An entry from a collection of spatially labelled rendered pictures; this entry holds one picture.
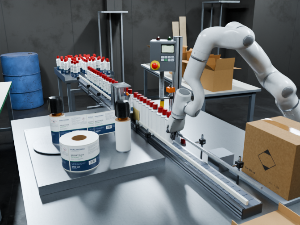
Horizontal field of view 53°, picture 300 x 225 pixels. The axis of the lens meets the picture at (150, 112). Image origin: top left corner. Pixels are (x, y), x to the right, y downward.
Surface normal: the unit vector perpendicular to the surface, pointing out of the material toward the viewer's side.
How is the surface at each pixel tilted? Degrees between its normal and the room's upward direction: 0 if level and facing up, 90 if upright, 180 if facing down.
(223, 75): 90
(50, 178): 0
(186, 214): 0
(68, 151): 90
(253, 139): 90
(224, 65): 99
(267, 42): 90
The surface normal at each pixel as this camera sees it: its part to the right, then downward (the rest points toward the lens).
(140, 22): 0.33, 0.29
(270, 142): -0.90, 0.14
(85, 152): 0.52, 0.27
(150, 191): 0.00, -0.95
